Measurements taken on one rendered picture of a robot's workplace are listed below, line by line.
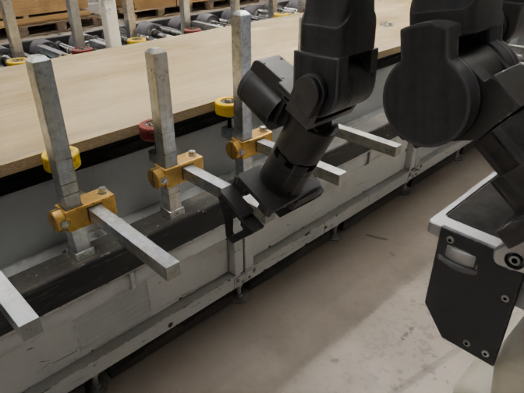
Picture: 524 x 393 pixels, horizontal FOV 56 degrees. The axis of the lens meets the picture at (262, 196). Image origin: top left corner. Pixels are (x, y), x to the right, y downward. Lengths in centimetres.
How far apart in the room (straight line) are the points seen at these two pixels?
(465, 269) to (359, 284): 156
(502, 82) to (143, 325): 150
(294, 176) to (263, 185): 5
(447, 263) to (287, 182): 21
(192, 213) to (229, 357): 72
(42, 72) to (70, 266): 42
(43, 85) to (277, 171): 55
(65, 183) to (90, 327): 67
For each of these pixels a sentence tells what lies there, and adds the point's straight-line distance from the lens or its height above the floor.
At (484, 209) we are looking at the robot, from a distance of 69.
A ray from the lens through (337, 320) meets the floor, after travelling 199.
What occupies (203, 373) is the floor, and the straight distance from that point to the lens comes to 180.
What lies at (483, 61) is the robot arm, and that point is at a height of 127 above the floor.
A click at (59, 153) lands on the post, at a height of 96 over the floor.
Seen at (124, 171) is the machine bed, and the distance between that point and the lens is 140.
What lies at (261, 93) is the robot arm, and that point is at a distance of 57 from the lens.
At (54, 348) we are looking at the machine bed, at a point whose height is 26.
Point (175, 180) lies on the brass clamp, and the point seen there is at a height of 81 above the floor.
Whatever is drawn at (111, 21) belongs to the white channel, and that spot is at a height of 100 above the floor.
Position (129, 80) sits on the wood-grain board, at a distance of 169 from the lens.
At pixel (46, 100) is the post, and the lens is 101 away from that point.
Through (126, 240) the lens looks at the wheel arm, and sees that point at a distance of 99.
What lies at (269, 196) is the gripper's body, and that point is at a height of 107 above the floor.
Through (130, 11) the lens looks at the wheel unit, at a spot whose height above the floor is 101.
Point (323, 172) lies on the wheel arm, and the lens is 122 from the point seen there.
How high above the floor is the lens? 137
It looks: 30 degrees down
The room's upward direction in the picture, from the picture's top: straight up
